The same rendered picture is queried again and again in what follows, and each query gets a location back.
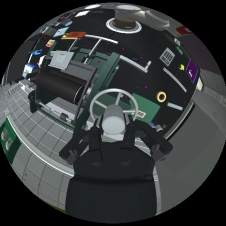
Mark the white round base plate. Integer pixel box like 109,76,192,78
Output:
105,17,143,34

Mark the white wall sign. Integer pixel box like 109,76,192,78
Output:
5,82,23,98

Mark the silver guard rail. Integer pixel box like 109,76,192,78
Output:
69,34,119,63

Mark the light blue card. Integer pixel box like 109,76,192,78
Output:
52,26,70,38

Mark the orange card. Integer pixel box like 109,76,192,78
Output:
66,31,88,39

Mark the red box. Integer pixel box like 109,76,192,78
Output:
176,25,193,36

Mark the grey cylinder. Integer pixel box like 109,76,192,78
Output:
41,27,58,36

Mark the silver crank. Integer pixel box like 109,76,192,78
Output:
119,54,153,74

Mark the white and blue device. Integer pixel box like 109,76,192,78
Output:
22,63,39,79

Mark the green mat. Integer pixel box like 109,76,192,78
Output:
130,93,161,125

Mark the yellow tape ring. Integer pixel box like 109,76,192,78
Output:
156,91,167,103

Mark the grey keypad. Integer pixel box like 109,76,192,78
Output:
159,47,176,67

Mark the long silver bar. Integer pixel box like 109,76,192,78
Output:
162,67,188,93

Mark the black rubber roll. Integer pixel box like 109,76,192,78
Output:
34,70,85,105
48,69,91,86

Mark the light grey control box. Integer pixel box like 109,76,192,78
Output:
48,50,75,71

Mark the green padding mangle body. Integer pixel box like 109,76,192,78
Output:
28,41,132,132

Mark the silver handwheel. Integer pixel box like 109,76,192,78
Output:
89,88,139,136

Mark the blue bracket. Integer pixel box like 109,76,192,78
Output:
28,49,43,56

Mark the pale blue flat bar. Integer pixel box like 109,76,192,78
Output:
166,101,184,112

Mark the white ceiling light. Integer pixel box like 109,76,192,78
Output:
84,4,102,10

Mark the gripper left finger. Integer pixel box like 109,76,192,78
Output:
59,118,104,165

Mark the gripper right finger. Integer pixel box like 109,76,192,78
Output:
121,114,174,161

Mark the dark grey yoke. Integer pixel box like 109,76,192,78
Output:
67,59,98,123

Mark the purple tablet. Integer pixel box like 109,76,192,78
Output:
185,58,200,84

